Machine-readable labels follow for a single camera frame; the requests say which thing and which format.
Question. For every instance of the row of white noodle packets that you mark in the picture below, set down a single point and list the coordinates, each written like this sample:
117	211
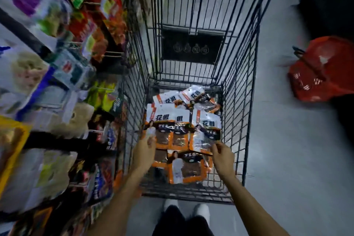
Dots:
22	74

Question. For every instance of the row of red orange packets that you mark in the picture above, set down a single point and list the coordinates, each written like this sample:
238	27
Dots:
109	16

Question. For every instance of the person's left hand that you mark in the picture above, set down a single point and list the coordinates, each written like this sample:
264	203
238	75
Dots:
142	155

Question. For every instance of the person's right forearm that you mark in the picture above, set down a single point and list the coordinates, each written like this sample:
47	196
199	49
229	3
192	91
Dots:
253	208

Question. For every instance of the black store shelf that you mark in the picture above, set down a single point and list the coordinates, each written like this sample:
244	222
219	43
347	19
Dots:
25	35

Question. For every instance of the row of yellow green bags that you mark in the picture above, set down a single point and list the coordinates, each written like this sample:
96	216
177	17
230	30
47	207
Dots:
102	97

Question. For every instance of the person's black trousers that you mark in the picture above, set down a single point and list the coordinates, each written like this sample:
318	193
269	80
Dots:
181	223

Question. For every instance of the orange white spice packet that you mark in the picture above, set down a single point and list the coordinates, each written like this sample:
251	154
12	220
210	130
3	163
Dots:
163	136
203	133

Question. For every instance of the person's white right shoe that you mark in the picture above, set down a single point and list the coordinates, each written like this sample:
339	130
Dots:
203	211

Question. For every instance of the pile of orange white pouches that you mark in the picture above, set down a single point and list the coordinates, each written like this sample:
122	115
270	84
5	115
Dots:
188	169

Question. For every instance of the row of dark blue packets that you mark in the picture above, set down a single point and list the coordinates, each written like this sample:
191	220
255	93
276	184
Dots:
102	180

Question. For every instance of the person's right hand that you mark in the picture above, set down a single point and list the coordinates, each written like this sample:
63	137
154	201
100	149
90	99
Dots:
224	161

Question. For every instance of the person's left forearm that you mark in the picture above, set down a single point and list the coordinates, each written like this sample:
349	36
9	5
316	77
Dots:
116	205

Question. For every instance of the person's right fingers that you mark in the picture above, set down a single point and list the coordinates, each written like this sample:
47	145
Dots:
216	148

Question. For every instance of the black cart seat panel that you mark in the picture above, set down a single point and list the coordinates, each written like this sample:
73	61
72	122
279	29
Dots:
190	47

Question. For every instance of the red plastic shopping basket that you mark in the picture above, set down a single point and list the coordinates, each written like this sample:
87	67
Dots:
329	78

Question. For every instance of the row of teal white packets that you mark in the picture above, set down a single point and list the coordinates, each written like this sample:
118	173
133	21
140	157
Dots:
72	68

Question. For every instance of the row of clear beige bags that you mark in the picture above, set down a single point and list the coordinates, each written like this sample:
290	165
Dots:
49	172

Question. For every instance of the person's left thumb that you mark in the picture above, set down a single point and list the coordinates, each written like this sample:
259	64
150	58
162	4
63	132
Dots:
151	140

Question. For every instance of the yellow framed snack packet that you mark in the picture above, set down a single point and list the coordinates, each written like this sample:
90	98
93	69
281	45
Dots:
11	147

